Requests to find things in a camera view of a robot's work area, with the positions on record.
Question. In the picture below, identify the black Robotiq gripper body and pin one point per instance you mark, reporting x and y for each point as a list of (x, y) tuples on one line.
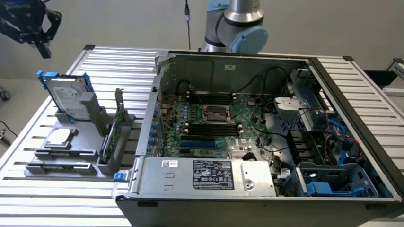
[(19, 9)]

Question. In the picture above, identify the round coin battery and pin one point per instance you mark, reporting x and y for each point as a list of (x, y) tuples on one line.
[(250, 102)]

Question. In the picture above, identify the chair caster wheel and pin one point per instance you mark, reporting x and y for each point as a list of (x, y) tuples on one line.
[(6, 95)]

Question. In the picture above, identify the blue case release latch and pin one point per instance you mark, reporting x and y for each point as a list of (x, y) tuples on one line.
[(120, 177)]

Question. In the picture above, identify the black table corner cap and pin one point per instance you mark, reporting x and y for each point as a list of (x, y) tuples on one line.
[(90, 47), (348, 58)]

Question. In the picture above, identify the grey metal drive cage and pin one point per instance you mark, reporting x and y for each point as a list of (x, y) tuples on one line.
[(304, 94)]

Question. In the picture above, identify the green motherboard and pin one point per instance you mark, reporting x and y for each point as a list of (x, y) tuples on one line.
[(246, 123)]

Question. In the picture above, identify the black RAM slot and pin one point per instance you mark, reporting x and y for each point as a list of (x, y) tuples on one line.
[(215, 134), (212, 94), (215, 131), (212, 102), (212, 97), (215, 124), (215, 128)]

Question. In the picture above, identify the RAM stick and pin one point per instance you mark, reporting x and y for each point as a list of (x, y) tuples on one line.
[(70, 153)]

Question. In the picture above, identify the blue disk bay latch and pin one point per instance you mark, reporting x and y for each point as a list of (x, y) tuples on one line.
[(319, 189)]

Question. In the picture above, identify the metal CPU socket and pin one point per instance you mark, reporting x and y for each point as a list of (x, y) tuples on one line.
[(216, 113)]

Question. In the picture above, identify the silver power supply unit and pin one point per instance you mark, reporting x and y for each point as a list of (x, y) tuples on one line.
[(176, 177)]

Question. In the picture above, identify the silver CPU chip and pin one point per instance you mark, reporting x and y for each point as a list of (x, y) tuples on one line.
[(58, 136)]

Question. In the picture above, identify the blue grey disk bay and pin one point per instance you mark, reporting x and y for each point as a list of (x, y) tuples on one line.
[(354, 175)]

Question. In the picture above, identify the aluminium profile frame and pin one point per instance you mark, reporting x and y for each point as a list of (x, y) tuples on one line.
[(396, 71)]

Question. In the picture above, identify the hard disk with blue bracket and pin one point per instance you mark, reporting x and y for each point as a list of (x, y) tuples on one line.
[(67, 94)]

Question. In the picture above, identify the black bracket on frame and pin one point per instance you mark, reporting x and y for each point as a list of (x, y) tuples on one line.
[(376, 79)]

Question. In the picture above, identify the blue expansion slot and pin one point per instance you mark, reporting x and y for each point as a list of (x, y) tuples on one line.
[(200, 142)]

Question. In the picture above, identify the silver chipset heat sink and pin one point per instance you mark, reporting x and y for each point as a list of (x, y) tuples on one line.
[(244, 156)]

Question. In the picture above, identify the white label sticker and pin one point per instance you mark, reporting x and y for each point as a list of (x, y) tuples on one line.
[(231, 67)]

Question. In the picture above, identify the open black PC case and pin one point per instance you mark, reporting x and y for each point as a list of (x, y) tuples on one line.
[(356, 132)]

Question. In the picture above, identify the black expansion slot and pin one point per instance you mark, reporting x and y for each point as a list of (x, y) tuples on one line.
[(198, 138)]

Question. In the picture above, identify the green graphics card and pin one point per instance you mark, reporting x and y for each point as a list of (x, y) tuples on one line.
[(114, 132)]

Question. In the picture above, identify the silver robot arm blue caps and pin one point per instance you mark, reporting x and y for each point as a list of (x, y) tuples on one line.
[(234, 21)]

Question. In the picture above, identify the grey parts rack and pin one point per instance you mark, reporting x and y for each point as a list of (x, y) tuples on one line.
[(91, 111)]

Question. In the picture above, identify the white plastic bracket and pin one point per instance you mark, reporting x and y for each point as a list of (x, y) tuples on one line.
[(286, 104)]

